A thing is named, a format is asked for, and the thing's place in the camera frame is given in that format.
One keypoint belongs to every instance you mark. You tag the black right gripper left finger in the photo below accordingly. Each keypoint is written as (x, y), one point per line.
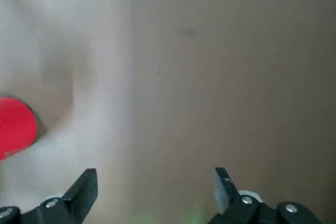
(52, 212)

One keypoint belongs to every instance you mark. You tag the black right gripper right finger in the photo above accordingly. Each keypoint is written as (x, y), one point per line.
(249, 212)

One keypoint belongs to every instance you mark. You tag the red push-button trash can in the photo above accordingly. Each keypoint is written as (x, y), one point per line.
(14, 127)

